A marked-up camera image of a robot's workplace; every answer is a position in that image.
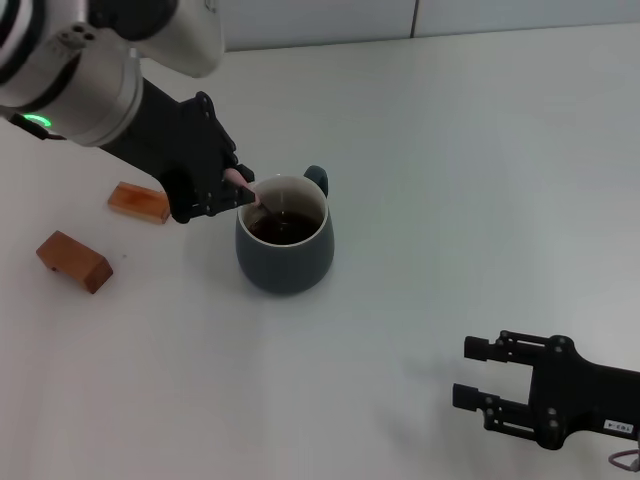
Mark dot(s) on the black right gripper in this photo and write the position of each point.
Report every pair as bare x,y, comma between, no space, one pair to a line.
575,395

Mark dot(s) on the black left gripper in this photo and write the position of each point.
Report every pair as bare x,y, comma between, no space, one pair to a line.
180,150

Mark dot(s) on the grey ceramic cup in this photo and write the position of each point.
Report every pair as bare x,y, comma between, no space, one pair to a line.
285,270

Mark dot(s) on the wooden spoon rest with recess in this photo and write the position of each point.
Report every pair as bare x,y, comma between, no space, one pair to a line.
135,200

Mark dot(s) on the dark coffee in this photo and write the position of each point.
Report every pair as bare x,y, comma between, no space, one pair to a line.
290,230

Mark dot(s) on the solid wooden block rest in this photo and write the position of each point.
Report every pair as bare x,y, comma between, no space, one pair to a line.
85,267

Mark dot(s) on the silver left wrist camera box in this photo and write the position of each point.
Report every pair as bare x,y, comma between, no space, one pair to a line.
190,45

